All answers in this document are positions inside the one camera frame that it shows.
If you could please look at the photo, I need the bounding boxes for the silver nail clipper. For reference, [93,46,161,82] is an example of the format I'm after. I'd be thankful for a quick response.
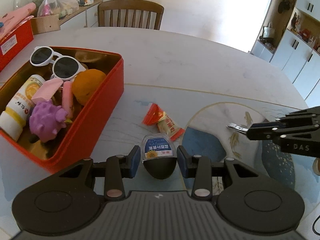
[227,123,248,134]

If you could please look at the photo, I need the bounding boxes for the blue label black pod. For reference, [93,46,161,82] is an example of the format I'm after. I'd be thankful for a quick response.
[140,133,177,180]

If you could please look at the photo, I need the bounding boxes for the red candy wrapper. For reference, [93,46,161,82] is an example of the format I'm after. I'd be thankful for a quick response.
[142,103,185,141]

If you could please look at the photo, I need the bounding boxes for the purple spiky toy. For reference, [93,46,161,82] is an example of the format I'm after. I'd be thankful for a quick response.
[29,100,68,142]

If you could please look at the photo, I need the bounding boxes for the pink tube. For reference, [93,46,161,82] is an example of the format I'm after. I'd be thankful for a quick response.
[62,81,74,120]

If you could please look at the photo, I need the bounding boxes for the orange fruit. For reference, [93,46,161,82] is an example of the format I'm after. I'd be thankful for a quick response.
[72,69,106,106]

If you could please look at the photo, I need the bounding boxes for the pink square eraser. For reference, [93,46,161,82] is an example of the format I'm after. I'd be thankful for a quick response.
[31,77,63,104]

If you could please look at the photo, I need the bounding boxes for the white sunglasses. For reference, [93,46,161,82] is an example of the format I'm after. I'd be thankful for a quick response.
[29,46,86,81]

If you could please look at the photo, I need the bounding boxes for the white yellow bottle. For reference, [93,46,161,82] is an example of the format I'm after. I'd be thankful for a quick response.
[1,74,45,141]

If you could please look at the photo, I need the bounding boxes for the red tin box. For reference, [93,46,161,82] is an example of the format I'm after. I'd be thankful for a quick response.
[0,45,125,175]

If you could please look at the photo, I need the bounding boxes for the blue patterned placemat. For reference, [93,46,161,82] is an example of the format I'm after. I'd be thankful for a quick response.
[92,85,319,212]

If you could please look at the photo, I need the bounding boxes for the white tote bag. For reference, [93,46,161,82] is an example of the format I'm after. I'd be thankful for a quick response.
[262,22,275,38]

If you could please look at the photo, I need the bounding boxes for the wooden sideboard cabinet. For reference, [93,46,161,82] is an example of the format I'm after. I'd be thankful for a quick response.
[31,0,103,35]

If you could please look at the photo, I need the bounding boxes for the large red gift box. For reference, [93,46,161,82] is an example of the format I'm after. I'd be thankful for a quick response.
[0,16,34,71]

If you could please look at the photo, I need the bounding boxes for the wooden chair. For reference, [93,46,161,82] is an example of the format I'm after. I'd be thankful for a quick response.
[98,0,164,30]

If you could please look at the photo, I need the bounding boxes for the white plastic bag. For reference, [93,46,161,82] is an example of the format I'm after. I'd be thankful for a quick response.
[37,0,79,19]

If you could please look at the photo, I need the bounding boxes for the pink paper bag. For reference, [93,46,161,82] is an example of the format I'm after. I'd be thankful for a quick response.
[0,2,36,39]

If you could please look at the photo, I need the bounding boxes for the white wall cabinet unit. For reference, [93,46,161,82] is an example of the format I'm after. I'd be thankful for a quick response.
[250,0,319,107]

